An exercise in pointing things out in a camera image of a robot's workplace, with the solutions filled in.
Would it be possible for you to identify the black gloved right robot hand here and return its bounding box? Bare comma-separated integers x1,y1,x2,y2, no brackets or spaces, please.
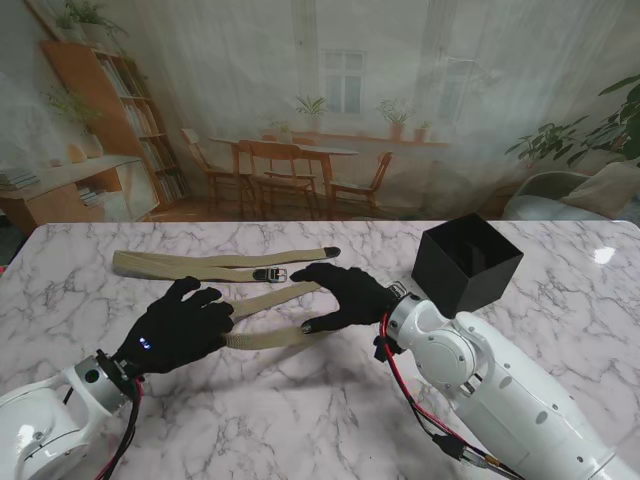
290,263,396,335

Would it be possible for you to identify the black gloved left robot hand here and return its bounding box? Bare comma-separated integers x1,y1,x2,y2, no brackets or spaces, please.
112,275,236,376

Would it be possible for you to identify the beige woven belt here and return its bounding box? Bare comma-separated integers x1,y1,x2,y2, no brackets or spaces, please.
111,245,342,284
219,280,409,351

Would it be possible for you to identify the black storage box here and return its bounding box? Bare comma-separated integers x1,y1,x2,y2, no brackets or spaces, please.
411,212,525,321

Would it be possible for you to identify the printed room scene backdrop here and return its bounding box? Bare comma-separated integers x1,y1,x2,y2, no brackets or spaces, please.
0,0,640,224

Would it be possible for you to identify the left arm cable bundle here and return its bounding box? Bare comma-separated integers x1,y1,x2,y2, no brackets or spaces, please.
94,377,146,480

